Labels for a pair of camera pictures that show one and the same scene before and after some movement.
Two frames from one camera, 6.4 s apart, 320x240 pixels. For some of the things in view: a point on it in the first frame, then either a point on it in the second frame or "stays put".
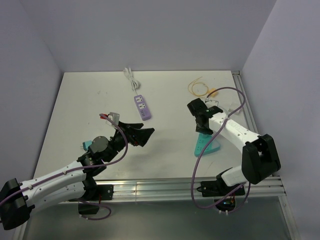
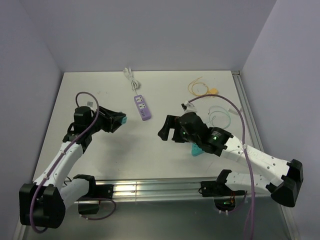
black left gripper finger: [132, 125] → [115, 114]
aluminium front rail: [187, 189] stays put
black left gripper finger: [139, 137] → [116, 125]
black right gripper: [204, 131] → [172, 121]
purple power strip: [142, 108] stays put
